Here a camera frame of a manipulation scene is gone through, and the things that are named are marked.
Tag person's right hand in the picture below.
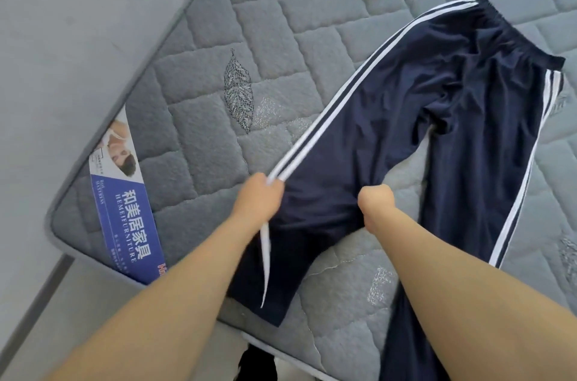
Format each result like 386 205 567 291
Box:
357 183 398 235

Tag person's left hand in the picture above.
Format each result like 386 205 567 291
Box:
230 171 286 235

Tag matte navy track pants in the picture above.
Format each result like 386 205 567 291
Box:
225 0 567 381

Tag person's right forearm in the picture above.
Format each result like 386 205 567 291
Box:
368 209 577 381

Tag person's left forearm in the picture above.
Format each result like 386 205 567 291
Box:
45 216 263 381

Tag grey quilted mattress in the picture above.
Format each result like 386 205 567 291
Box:
45 0 577 381

